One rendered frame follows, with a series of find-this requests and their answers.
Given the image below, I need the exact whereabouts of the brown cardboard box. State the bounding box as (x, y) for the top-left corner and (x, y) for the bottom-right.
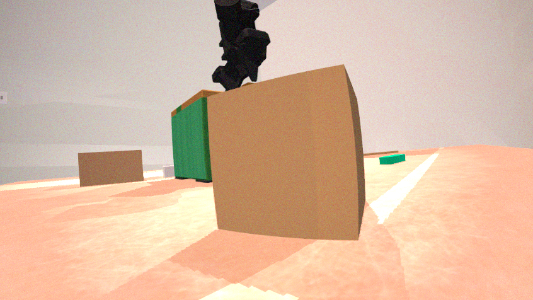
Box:
(207, 64), (365, 241)

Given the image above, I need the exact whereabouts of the small green block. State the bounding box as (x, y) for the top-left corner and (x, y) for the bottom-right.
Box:
(379, 154), (406, 164)

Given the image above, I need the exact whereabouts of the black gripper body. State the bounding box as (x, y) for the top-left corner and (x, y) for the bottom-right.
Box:
(212, 28), (270, 83)

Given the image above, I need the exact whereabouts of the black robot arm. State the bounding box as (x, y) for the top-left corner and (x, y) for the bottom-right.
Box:
(214, 0), (267, 88)

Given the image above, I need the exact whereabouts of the small tan block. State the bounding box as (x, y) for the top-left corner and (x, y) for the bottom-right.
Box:
(78, 150), (144, 187)

